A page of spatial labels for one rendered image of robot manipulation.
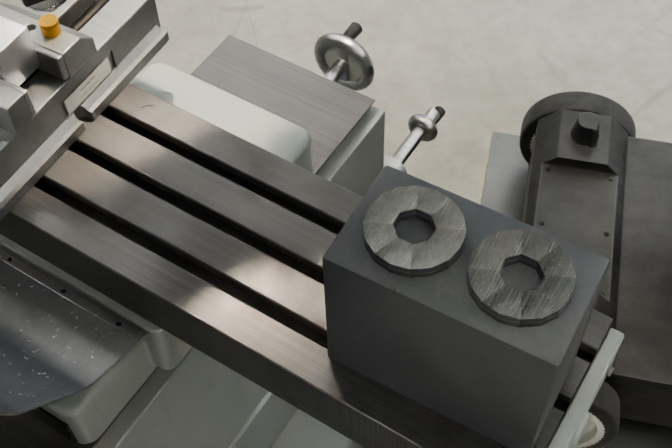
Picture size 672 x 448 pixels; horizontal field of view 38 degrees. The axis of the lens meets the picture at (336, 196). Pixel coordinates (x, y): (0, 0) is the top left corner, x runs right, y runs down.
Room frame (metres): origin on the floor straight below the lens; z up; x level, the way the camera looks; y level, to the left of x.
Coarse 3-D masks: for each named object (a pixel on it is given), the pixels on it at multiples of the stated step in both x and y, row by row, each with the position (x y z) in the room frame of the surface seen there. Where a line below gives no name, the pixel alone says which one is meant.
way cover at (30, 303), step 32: (0, 256) 0.66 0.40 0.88; (0, 288) 0.61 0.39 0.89; (32, 288) 0.61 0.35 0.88; (64, 288) 0.62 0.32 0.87; (0, 320) 0.56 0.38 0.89; (32, 320) 0.57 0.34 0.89; (64, 320) 0.57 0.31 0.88; (96, 320) 0.57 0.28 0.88; (128, 320) 0.57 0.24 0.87; (0, 352) 0.51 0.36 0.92; (32, 352) 0.52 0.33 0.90; (64, 352) 0.52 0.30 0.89; (96, 352) 0.52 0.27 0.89; (128, 352) 0.53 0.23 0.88; (0, 384) 0.45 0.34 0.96; (32, 384) 0.46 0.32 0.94; (64, 384) 0.47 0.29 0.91
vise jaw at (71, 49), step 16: (16, 16) 0.88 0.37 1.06; (32, 16) 0.88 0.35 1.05; (32, 32) 0.85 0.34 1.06; (64, 32) 0.85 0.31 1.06; (80, 32) 0.87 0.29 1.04; (48, 48) 0.82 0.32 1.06; (64, 48) 0.82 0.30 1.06; (80, 48) 0.84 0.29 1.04; (48, 64) 0.82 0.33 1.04; (64, 64) 0.81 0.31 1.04; (80, 64) 0.83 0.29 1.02
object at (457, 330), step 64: (384, 192) 0.54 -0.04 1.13; (448, 192) 0.54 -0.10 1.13; (384, 256) 0.46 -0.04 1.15; (448, 256) 0.46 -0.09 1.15; (512, 256) 0.46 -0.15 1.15; (576, 256) 0.47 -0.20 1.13; (384, 320) 0.44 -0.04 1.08; (448, 320) 0.41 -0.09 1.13; (512, 320) 0.40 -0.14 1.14; (576, 320) 0.40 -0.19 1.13; (384, 384) 0.44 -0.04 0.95; (448, 384) 0.41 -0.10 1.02; (512, 384) 0.38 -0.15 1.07
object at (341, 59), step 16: (352, 32) 1.21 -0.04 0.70; (320, 48) 1.21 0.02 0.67; (336, 48) 1.20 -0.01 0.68; (352, 48) 1.17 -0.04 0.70; (320, 64) 1.21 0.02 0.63; (336, 64) 1.18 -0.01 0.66; (352, 64) 1.18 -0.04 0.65; (368, 64) 1.16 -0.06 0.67; (336, 80) 1.15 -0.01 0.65; (352, 80) 1.18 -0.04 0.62; (368, 80) 1.16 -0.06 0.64
